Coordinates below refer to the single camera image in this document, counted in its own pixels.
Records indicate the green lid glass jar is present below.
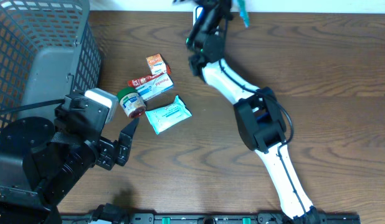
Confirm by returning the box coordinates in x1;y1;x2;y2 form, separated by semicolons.
116;87;146;119

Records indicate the teal white tissue pack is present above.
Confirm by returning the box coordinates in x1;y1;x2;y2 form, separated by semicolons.
145;95;192;134

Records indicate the green white wipes packet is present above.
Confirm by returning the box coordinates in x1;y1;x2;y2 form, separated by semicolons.
236;0;250;28

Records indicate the orange small carton box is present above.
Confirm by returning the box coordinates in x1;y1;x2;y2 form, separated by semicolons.
146;54;167;75

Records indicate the red snack stick sachet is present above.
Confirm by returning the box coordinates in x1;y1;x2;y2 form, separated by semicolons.
127;66;171;88

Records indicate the white Panadol medicine box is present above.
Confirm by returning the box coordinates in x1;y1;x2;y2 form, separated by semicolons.
135;73;174;101

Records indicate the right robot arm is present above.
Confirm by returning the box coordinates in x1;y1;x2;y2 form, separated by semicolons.
186;1;321;223

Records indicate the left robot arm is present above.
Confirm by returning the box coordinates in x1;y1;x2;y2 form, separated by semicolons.
0;93;139;223

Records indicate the white barcode scanner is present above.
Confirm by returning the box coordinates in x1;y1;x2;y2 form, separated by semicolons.
192;6;203;25

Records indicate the grey plastic mesh basket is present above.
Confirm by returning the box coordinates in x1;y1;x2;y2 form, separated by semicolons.
0;0;102;111

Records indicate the black left camera cable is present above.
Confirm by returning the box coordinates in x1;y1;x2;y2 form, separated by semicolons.
0;98;65;116

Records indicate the black camera cable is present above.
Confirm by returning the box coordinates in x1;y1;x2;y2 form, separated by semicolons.
219;17;308;218
0;98;65;116

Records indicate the black right camera cable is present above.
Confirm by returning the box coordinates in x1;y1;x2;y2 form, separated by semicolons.
219;17;308;218

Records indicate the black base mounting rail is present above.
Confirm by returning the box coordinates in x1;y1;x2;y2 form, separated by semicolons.
61;204;361;224

